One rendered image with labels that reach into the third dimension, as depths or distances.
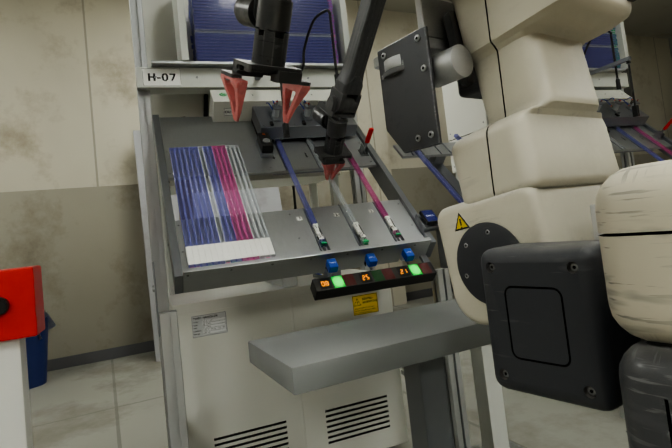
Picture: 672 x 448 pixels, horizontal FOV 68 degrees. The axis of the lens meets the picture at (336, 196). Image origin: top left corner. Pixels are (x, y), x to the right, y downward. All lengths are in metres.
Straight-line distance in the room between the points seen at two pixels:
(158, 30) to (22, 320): 1.12
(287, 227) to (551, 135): 0.85
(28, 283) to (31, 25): 3.37
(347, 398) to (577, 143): 1.21
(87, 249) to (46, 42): 1.60
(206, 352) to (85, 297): 2.70
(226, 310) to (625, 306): 1.28
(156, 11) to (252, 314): 1.15
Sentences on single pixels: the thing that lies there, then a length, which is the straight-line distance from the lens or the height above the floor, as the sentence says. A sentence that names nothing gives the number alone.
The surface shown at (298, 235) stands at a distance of 1.33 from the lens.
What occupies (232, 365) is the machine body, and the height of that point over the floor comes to 0.42.
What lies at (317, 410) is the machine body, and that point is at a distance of 1.68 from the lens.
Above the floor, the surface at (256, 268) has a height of 0.71.
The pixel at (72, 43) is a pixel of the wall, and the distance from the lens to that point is 4.50.
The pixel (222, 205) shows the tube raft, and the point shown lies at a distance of 1.38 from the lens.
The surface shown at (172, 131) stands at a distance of 1.69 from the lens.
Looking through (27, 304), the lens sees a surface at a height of 0.69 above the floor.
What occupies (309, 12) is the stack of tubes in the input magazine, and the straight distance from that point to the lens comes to 1.94.
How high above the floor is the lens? 0.79
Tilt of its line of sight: 4 degrees up
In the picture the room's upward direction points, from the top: 6 degrees counter-clockwise
